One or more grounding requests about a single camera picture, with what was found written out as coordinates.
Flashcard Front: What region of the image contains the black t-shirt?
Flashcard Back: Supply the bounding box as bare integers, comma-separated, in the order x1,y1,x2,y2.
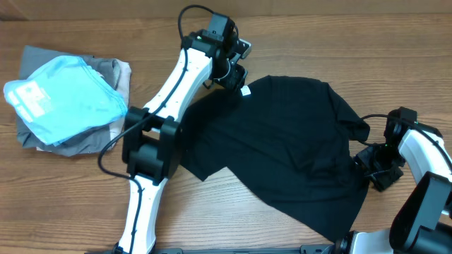
181,76,370,241

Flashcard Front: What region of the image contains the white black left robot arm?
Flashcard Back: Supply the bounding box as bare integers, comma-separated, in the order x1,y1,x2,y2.
114,30,251,253

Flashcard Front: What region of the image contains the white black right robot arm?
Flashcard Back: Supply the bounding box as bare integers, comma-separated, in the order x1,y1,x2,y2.
325,107,451,254

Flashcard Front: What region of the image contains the white pink folded garment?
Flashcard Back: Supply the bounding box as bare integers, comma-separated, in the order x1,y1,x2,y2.
109,59,131,140

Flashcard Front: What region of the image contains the light blue folded shirt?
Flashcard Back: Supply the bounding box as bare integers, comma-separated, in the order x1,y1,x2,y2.
4,56,127,145

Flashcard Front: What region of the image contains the grey folded garment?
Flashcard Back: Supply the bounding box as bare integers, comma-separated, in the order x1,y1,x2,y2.
16,46,119,157

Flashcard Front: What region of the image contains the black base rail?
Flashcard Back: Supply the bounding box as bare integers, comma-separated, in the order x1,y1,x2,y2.
84,243,340,254

